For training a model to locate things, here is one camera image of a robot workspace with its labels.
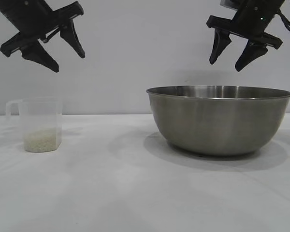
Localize clear plastic measuring cup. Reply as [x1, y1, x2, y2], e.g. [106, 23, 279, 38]
[5, 96, 63, 153]

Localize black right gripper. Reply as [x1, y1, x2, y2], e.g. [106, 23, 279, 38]
[206, 0, 284, 72]

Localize white rice grains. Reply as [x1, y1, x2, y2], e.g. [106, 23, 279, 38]
[24, 128, 58, 153]

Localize stainless steel mixing bowl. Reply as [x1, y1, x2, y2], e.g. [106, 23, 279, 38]
[145, 85, 290, 157]

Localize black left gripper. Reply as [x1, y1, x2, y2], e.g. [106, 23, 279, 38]
[0, 0, 86, 73]

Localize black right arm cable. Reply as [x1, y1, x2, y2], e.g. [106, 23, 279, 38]
[278, 9, 290, 38]

